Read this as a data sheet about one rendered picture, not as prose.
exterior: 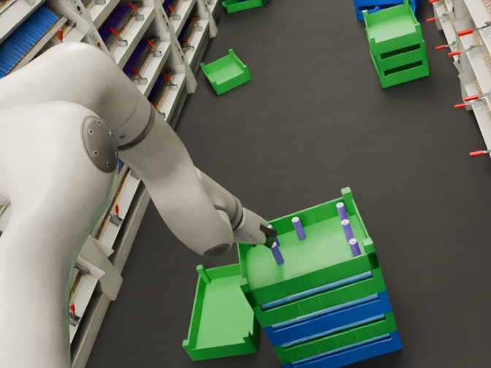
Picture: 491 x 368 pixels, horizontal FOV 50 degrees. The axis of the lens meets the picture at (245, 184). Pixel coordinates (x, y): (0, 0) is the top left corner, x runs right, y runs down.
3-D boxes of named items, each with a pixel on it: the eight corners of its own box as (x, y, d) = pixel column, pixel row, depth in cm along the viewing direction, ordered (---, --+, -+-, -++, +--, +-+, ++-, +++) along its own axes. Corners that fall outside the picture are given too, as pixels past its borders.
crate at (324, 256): (250, 308, 118) (239, 286, 113) (242, 247, 134) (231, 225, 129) (380, 268, 114) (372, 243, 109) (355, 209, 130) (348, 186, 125)
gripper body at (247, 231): (197, 230, 104) (225, 246, 113) (240, 234, 99) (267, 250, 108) (206, 195, 107) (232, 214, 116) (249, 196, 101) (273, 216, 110)
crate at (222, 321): (205, 280, 175) (196, 265, 170) (263, 270, 170) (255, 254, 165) (192, 361, 152) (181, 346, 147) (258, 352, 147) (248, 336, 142)
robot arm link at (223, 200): (242, 221, 97) (229, 182, 102) (205, 196, 87) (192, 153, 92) (206, 242, 99) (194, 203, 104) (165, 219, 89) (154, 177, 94)
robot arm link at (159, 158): (168, 168, 67) (248, 249, 93) (145, 84, 76) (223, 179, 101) (108, 198, 69) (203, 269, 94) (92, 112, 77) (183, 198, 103)
